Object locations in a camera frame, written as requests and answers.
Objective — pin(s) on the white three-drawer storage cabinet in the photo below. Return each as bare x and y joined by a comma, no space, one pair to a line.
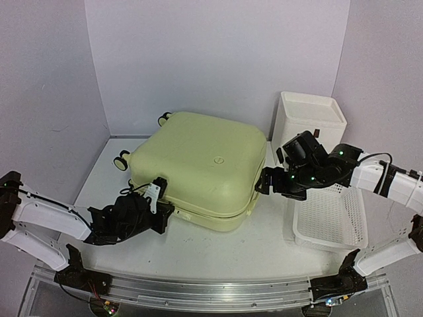
298,112

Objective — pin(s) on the pale green hard-shell suitcase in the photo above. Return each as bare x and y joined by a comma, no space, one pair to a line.
211,166

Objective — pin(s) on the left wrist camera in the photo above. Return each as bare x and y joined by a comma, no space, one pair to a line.
154,192

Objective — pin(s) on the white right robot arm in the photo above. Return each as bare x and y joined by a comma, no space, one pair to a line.
376,174

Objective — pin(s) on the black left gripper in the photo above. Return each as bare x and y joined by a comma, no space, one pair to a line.
163,214

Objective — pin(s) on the white plastic mesh basket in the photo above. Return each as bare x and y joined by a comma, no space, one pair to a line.
331,219

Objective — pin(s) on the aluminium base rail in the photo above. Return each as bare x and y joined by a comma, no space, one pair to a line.
126,295

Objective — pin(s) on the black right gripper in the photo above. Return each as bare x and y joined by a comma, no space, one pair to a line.
266,179

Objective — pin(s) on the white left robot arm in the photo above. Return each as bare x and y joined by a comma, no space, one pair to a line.
24,211

